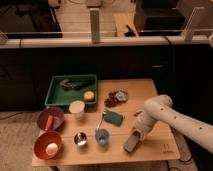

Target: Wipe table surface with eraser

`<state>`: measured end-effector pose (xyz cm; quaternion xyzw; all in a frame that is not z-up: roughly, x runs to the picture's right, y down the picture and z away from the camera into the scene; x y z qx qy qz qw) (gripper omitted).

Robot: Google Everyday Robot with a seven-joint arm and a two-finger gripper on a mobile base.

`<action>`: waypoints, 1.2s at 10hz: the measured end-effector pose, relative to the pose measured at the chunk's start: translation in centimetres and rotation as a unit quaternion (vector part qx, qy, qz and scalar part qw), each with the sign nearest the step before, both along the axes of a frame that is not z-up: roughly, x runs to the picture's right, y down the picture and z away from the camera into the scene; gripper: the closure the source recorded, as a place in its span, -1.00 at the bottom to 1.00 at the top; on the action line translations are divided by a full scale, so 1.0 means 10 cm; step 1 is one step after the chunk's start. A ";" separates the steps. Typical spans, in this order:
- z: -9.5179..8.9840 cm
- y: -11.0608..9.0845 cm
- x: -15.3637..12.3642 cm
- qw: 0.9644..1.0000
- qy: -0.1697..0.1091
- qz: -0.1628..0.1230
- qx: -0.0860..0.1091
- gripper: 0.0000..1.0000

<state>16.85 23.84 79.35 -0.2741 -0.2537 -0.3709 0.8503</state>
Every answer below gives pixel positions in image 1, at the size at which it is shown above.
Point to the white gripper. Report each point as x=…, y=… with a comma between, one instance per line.
x=143, y=125

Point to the grey board eraser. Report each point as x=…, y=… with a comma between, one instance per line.
x=132, y=141

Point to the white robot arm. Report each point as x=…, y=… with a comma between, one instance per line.
x=159, y=108

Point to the green sponge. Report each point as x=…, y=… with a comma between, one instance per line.
x=113, y=117

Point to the blue grey flower toy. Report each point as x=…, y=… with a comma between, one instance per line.
x=121, y=96

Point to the blue glass cup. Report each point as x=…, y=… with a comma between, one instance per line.
x=102, y=136

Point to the orange fruit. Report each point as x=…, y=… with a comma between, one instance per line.
x=89, y=96

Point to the small metal cup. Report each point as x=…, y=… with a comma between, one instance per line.
x=80, y=139

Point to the white paper cup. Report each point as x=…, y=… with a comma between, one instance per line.
x=77, y=108

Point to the purple bowl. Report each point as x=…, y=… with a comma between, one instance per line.
x=58, y=118

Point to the dark cloth in tray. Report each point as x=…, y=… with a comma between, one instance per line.
x=68, y=84

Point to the green plastic tray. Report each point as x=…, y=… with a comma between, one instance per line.
x=57, y=96

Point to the carrot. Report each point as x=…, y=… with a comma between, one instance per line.
x=49, y=122

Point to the white egg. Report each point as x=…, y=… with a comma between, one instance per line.
x=51, y=149

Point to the red bowl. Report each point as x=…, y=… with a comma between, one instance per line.
x=43, y=141

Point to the wooden post right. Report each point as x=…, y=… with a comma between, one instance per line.
x=192, y=23

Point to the wooden post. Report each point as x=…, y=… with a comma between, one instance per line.
x=192, y=23
x=95, y=25

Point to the wooden post left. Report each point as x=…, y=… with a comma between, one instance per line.
x=95, y=25

